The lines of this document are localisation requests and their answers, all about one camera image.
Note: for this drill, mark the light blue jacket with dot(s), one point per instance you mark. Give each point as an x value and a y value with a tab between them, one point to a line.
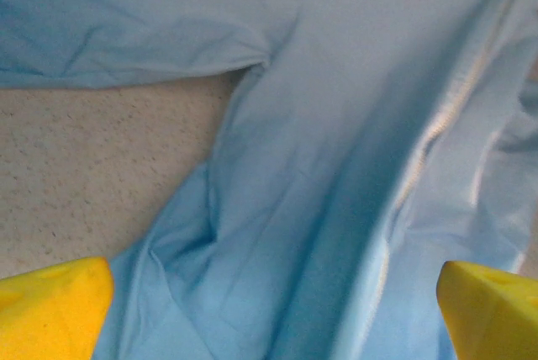
294	124

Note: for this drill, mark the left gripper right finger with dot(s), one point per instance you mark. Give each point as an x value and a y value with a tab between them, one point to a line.
496	318

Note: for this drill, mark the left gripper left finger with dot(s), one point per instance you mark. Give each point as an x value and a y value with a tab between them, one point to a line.
46	313

